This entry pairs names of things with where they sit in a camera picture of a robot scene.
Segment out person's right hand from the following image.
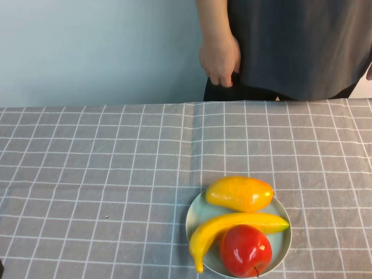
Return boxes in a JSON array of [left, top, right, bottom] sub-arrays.
[[199, 34, 242, 88]]

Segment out yellow toy banana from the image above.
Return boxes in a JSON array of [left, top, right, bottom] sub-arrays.
[[188, 212, 291, 274]]

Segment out person's right forearm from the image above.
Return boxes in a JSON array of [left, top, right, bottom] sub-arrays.
[[195, 0, 237, 44]]

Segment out person in grey shirt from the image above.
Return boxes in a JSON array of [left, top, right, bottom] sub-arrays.
[[226, 0, 372, 102]]

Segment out black trousers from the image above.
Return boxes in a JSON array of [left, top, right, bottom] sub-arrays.
[[202, 71, 361, 102]]

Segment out yellow orange toy mango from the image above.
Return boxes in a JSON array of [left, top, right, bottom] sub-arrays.
[[205, 176, 274, 213]]

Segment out pale green round plate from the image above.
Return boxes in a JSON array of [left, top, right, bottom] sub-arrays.
[[185, 188, 292, 277]]

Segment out grey white checkered tablecloth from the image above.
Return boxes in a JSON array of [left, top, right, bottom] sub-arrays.
[[0, 98, 372, 279]]

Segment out red toy apple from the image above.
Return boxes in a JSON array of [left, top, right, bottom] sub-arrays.
[[219, 224, 273, 278]]

